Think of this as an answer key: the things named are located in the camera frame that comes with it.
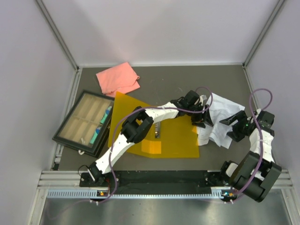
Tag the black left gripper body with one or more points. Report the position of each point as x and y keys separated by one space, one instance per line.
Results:
x=196 y=117

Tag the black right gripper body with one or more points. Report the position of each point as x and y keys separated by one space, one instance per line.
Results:
x=239 y=130

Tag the printed paper sheet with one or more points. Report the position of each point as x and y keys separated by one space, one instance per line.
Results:
x=216 y=133
x=222 y=108

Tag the yellow plastic folder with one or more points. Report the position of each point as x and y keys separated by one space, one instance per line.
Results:
x=178 y=137

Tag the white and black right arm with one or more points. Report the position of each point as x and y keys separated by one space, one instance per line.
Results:
x=256 y=174

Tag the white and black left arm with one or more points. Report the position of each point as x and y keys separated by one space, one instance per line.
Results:
x=136 y=125

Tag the metal folder clip mechanism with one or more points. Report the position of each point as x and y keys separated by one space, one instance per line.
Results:
x=157 y=129

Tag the pink folded cloth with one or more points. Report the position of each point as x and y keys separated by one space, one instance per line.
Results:
x=121 y=78

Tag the black framed wooden tray box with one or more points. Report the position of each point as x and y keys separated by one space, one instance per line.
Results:
x=87 y=124

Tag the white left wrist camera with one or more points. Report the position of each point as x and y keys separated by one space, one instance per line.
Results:
x=202 y=99

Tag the aluminium frame rail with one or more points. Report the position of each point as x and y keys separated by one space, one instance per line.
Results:
x=53 y=177

